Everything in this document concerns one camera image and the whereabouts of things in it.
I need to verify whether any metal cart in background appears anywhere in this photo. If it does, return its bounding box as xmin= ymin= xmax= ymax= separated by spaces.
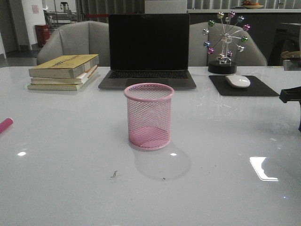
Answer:
xmin=42 ymin=0 xmax=78 ymax=27

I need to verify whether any grey left armchair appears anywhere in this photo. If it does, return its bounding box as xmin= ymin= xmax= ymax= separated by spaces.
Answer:
xmin=37 ymin=21 xmax=110 ymax=66

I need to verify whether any yellow bottom book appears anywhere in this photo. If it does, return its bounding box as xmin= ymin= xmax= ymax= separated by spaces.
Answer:
xmin=27 ymin=76 xmax=97 ymax=91

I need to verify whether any yellow top book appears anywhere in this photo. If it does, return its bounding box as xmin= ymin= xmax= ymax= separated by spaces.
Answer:
xmin=29 ymin=54 xmax=99 ymax=79

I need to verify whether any yellow book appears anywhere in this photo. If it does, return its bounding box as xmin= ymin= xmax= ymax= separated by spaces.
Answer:
xmin=27 ymin=76 xmax=97 ymax=91
xmin=29 ymin=54 xmax=99 ymax=79

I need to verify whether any grey open laptop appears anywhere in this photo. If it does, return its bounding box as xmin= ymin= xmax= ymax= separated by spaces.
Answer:
xmin=98 ymin=14 xmax=196 ymax=90

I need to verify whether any pink marker pen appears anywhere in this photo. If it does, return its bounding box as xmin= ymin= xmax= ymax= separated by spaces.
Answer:
xmin=0 ymin=118 xmax=14 ymax=133

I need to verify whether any pink mesh pen holder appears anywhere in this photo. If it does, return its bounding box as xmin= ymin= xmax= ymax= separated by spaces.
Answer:
xmin=124 ymin=83 xmax=174 ymax=150

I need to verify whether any grey armchair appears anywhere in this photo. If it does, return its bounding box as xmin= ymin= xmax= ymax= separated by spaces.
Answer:
xmin=188 ymin=22 xmax=267 ymax=66
xmin=37 ymin=21 xmax=110 ymax=66

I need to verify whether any ferris wheel desk ornament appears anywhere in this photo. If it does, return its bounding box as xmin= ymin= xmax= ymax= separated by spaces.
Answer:
xmin=202 ymin=11 xmax=251 ymax=74

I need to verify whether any grey right armchair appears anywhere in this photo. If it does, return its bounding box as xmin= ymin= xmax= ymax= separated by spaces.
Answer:
xmin=188 ymin=22 xmax=267 ymax=66

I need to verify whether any fruit bowl on counter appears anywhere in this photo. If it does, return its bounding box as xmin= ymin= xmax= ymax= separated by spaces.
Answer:
xmin=241 ymin=0 xmax=263 ymax=9

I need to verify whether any white middle book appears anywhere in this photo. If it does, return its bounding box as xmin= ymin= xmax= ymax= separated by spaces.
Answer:
xmin=31 ymin=65 xmax=98 ymax=85

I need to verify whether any white computer mouse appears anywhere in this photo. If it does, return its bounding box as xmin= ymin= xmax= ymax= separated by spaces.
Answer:
xmin=225 ymin=74 xmax=251 ymax=88

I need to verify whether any black mouse pad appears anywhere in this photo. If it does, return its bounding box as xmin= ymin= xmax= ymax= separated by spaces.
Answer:
xmin=209 ymin=75 xmax=279 ymax=97

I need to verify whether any red barrier belt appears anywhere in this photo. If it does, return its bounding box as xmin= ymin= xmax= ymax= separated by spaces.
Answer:
xmin=84 ymin=14 xmax=109 ymax=18

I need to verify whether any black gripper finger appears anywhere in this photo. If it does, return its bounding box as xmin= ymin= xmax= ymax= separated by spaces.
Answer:
xmin=279 ymin=87 xmax=301 ymax=103

